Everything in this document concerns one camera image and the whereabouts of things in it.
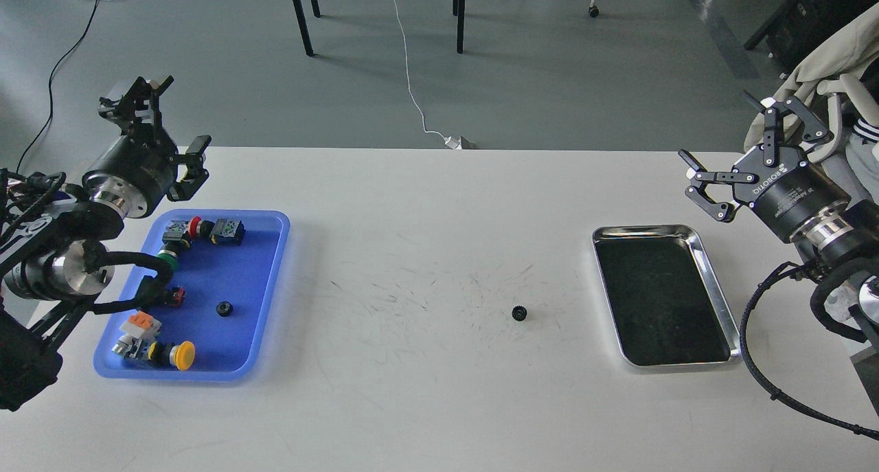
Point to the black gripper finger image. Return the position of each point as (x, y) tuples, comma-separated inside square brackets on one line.
[(195, 175), (134, 108)]

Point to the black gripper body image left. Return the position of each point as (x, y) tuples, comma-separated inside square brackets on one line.
[(141, 164)]

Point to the black Robotiq gripper body right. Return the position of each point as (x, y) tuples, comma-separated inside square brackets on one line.
[(785, 196)]

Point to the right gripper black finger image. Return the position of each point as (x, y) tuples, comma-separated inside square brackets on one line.
[(813, 130), (700, 178)]

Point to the small black gear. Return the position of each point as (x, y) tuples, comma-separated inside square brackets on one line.
[(224, 308), (519, 313)]

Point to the blue plastic tray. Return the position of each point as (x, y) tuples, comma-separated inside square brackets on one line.
[(226, 347)]

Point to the silver metal tray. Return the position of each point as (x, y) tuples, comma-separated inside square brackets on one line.
[(667, 307)]

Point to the beige jacket on chair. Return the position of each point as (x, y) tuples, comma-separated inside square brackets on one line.
[(852, 49)]

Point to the orange grey contact block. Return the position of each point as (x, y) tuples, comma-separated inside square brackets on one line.
[(140, 326)]

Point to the black table leg left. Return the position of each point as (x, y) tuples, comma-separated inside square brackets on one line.
[(302, 25)]

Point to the black table leg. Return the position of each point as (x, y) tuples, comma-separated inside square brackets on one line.
[(459, 12), (302, 25)]

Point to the black table leg right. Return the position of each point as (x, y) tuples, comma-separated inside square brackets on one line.
[(459, 12)]

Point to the red push button switch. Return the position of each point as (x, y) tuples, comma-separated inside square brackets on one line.
[(193, 229)]

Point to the black contact block switch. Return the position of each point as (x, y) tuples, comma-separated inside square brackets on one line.
[(227, 231)]

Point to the green push button switch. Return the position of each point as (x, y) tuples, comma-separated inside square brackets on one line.
[(169, 253)]

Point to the white chair frame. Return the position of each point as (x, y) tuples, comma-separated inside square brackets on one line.
[(850, 85)]

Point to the black red connector switch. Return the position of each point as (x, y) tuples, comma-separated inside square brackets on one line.
[(172, 297)]

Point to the yellow push button switch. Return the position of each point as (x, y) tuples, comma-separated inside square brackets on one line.
[(156, 353)]

